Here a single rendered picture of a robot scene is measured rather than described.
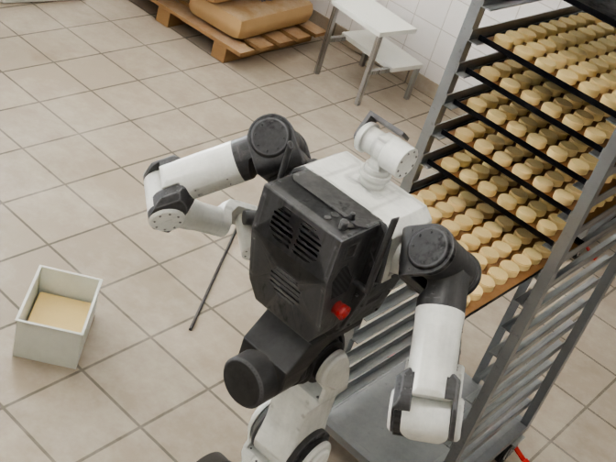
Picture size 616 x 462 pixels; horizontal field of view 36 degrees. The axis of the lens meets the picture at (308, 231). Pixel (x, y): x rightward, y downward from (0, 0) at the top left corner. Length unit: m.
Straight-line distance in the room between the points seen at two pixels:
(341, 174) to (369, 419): 1.45
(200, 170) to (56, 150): 2.39
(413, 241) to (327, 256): 0.16
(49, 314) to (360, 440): 1.13
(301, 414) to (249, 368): 0.32
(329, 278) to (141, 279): 2.01
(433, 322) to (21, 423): 1.69
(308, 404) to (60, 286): 1.47
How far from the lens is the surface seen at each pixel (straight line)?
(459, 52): 2.42
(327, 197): 1.78
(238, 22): 5.37
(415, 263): 1.72
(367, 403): 3.23
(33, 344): 3.24
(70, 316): 3.37
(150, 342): 3.42
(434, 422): 1.72
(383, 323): 2.99
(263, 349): 1.97
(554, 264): 2.42
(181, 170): 1.98
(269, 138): 1.89
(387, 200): 1.84
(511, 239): 2.51
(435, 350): 1.70
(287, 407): 2.24
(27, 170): 4.16
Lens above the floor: 2.29
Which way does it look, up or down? 33 degrees down
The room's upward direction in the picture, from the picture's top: 18 degrees clockwise
